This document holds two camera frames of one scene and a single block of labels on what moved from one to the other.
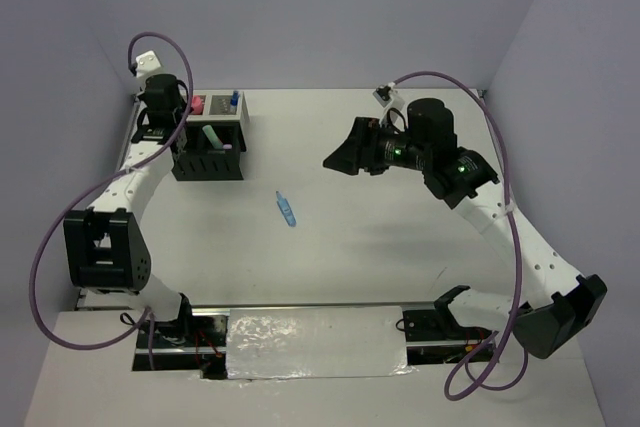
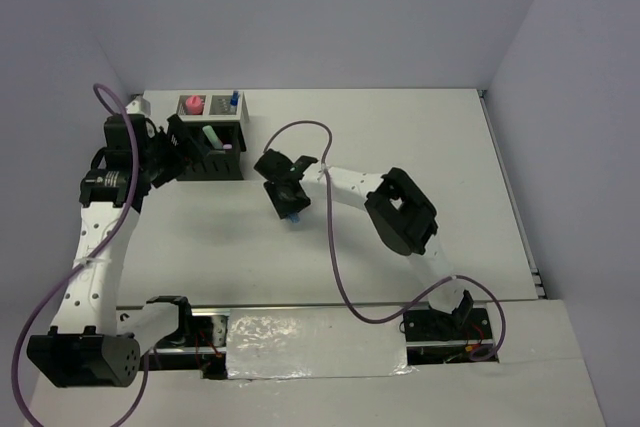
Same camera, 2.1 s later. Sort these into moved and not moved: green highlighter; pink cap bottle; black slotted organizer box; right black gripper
Moved: right black gripper
Not moved: pink cap bottle; green highlighter; black slotted organizer box
